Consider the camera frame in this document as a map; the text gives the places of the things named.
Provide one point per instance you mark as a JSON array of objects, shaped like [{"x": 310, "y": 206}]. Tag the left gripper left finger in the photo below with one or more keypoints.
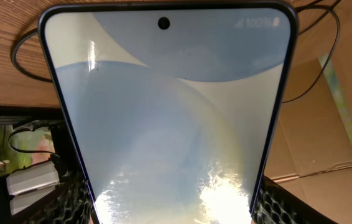
[{"x": 69, "y": 203}]

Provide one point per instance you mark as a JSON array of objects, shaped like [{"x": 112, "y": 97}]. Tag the Samsung Galaxy smartphone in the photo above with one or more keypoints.
[{"x": 171, "y": 106}]

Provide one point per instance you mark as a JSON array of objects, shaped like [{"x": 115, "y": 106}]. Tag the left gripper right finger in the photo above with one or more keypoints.
[{"x": 276, "y": 205}]

